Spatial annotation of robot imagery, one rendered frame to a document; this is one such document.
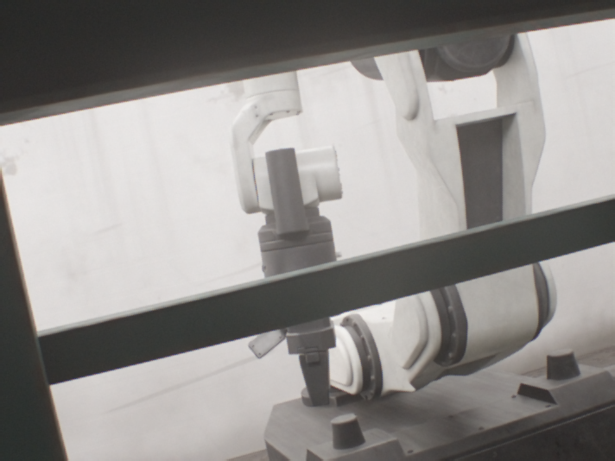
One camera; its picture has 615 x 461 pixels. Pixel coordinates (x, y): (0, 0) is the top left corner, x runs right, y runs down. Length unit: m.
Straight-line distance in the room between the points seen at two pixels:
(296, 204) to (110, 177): 1.11
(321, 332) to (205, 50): 0.59
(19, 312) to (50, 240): 1.63
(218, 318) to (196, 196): 1.62
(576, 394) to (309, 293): 0.90
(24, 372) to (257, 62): 0.19
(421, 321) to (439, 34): 0.69
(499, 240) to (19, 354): 0.28
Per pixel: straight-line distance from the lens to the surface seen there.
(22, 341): 0.47
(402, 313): 1.21
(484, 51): 1.10
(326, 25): 0.54
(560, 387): 1.39
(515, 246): 0.57
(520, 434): 1.33
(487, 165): 1.17
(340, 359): 1.51
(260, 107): 1.09
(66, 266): 2.10
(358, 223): 2.21
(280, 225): 1.04
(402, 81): 1.09
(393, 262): 0.54
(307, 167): 1.08
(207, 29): 0.52
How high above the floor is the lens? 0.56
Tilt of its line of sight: 2 degrees down
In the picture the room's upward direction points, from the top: 12 degrees counter-clockwise
